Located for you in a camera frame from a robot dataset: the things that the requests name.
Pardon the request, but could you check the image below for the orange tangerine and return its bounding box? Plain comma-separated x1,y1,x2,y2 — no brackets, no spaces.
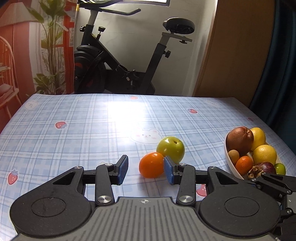
235,156,253,176
138,152,164,178

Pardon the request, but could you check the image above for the dark teal curtain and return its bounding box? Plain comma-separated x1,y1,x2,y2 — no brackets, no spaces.
248,0,296,135

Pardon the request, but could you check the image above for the purple mangosteen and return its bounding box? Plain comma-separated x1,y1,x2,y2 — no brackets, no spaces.
247,162,276,180

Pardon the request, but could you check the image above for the small tan longan fruit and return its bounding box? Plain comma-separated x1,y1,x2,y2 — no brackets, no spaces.
228,150,240,165

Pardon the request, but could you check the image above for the red plant wall poster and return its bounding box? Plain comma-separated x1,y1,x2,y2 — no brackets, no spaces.
1,1,78,129

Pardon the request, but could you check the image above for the blue plaid tablecloth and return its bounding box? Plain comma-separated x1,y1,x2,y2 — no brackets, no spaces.
1,94,295,240

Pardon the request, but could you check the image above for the brown wooden door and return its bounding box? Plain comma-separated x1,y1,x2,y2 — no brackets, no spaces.
193,1,275,106

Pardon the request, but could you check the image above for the brown red apple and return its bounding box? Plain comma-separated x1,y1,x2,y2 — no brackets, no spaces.
226,126,254,156

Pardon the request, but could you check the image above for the large yellow lemon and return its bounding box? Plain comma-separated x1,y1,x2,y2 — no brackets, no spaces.
252,145,277,165

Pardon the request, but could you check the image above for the green apple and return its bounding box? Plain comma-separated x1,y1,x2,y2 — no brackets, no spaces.
156,136,185,164
274,163,286,175

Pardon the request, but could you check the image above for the black exercise bike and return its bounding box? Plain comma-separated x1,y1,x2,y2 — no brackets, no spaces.
74,1,195,95

